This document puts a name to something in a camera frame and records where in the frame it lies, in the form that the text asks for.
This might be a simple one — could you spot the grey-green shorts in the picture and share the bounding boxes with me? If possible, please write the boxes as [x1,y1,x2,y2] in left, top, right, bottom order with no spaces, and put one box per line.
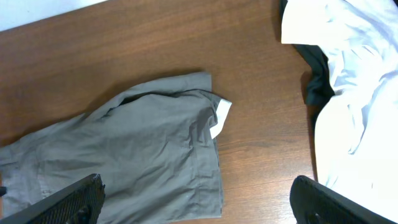
[1,72,231,223]

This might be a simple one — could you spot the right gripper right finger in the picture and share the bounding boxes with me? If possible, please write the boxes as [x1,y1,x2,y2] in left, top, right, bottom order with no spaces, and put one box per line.
[289,175,394,224]

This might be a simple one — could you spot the dark garment under white shirt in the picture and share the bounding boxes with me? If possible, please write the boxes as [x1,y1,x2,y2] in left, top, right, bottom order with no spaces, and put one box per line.
[279,0,334,108]

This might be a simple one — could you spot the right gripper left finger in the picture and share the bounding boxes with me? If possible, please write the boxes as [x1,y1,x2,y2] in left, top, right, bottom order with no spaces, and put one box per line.
[1,174,105,224]

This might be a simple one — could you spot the white shirt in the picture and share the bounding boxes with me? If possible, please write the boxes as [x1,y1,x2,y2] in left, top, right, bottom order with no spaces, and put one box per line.
[280,0,398,222]

